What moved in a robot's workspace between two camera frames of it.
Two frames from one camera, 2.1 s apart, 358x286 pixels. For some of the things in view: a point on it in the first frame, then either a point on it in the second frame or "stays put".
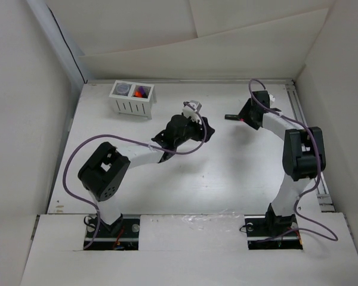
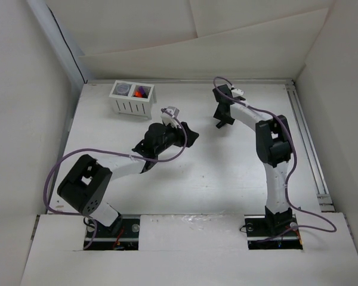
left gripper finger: [209, 130] → [191, 136]
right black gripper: [244, 114] → [227, 119]
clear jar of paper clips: [123, 88] stays put
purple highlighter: [142, 89] stays put
